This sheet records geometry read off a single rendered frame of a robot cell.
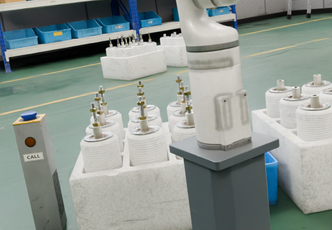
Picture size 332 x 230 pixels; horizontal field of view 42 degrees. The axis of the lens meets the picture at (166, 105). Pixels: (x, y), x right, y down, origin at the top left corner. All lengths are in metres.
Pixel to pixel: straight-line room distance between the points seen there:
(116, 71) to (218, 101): 2.87
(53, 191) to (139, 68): 2.40
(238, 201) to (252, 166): 0.07
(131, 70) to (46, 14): 3.13
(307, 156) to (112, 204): 0.49
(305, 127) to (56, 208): 0.68
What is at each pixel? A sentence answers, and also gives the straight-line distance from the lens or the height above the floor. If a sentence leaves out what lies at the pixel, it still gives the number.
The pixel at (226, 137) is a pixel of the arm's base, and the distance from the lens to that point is 0.74.
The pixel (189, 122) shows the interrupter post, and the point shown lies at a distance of 1.09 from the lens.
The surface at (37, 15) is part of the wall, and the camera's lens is 6.36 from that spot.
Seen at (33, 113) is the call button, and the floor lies 0.33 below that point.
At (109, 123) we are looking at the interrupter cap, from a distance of 1.22.
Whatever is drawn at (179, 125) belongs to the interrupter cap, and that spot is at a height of 0.25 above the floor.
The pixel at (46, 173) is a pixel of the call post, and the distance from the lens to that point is 1.17.
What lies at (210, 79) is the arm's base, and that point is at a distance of 0.73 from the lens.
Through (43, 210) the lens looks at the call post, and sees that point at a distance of 1.21.
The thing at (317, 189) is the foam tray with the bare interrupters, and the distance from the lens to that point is 1.16.
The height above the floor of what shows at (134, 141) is 0.24.
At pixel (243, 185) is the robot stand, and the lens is 0.77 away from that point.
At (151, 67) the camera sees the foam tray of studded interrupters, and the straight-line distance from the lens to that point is 3.56.
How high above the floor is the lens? 0.56
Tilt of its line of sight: 13 degrees down
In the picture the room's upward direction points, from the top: 8 degrees counter-clockwise
